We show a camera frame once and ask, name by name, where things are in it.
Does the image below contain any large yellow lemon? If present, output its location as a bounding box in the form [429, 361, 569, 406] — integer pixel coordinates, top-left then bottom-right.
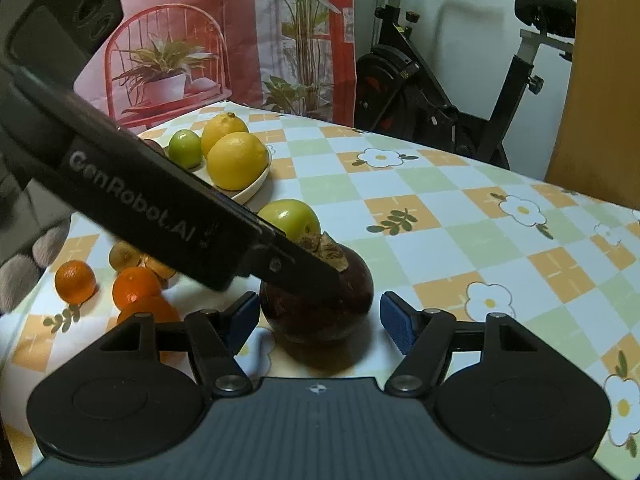
[206, 132, 269, 192]

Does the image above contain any beige round plate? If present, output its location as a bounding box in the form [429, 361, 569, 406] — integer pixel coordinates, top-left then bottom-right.
[139, 129, 271, 204]

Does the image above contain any yellow-green jujube on table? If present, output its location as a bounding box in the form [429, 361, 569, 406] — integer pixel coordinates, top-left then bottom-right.
[258, 200, 321, 243]

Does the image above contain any small brown longan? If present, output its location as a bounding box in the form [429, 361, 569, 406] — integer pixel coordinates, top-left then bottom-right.
[142, 255, 177, 281]
[108, 240, 142, 272]

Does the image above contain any checkered floral tablecloth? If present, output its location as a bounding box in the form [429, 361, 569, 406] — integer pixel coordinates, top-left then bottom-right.
[1, 102, 639, 479]

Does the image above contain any green jujube on plate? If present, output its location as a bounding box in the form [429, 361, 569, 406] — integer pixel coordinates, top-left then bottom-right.
[166, 129, 202, 170]

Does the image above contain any orange tangerine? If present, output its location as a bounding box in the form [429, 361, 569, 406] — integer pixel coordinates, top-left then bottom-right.
[116, 296, 180, 325]
[54, 260, 96, 304]
[112, 266, 162, 311]

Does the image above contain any orange wooden door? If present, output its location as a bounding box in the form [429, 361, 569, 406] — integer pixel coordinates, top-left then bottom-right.
[546, 0, 639, 208]

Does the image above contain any red apple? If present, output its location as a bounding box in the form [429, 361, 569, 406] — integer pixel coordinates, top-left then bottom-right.
[142, 139, 166, 156]

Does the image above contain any printed plant backdrop curtain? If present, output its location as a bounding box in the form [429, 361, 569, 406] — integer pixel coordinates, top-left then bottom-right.
[75, 0, 356, 130]

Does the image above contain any black exercise bike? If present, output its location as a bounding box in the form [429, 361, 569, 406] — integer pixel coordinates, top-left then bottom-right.
[355, 0, 572, 179]

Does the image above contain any dark purple mangosteen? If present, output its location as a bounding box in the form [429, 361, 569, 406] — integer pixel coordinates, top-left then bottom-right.
[259, 232, 373, 346]

